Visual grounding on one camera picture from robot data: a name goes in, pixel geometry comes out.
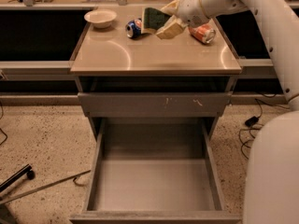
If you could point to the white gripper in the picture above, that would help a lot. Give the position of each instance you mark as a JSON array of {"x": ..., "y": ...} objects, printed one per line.
[{"x": 190, "y": 7}]

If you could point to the green yellow sponge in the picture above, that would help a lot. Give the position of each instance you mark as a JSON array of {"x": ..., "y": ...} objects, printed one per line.
[{"x": 152, "y": 20}]

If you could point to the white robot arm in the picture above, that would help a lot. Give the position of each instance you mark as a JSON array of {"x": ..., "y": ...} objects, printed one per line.
[{"x": 272, "y": 181}]

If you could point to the grey drawer cabinet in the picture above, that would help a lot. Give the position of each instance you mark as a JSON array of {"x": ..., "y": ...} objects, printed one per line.
[{"x": 147, "y": 78}]

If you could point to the closed grey top drawer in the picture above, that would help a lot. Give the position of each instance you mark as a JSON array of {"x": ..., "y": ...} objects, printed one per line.
[{"x": 153, "y": 105}]

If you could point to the open middle drawer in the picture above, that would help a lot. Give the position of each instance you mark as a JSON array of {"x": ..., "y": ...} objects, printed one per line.
[{"x": 154, "y": 171}]

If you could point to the orange soda can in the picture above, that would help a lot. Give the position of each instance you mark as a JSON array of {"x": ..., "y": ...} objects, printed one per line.
[{"x": 204, "y": 33}]

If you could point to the blue soda can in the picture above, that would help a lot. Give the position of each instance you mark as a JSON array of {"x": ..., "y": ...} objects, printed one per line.
[{"x": 133, "y": 28}]

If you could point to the white ceramic bowl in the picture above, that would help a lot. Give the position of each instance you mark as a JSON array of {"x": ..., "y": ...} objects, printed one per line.
[{"x": 100, "y": 18}]

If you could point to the thin metal rod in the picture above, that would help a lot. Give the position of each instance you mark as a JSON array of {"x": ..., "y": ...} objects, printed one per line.
[{"x": 52, "y": 184}]

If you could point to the black stand with caster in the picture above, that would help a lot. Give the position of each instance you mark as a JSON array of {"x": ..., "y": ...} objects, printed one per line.
[{"x": 26, "y": 170}]

